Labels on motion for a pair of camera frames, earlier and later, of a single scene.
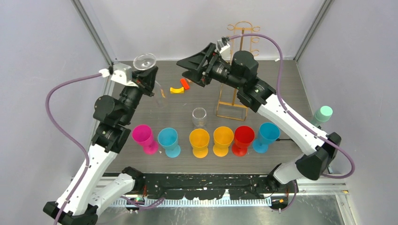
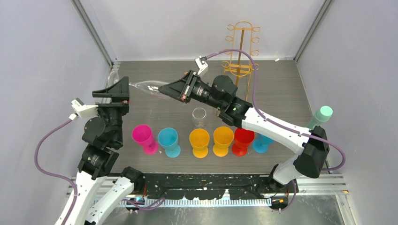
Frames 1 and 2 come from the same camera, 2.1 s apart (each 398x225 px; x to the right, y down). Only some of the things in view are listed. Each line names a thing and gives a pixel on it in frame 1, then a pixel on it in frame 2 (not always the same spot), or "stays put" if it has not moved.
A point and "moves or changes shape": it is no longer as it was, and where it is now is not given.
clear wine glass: (145, 61) moves or changes shape
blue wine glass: (167, 138) stays put
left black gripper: (145, 79) to (120, 92)
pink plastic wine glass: (142, 135) stays put
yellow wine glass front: (223, 137) stays put
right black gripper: (196, 63) to (182, 89)
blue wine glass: (269, 132) stays put
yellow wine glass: (199, 139) stays put
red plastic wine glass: (244, 136) stays put
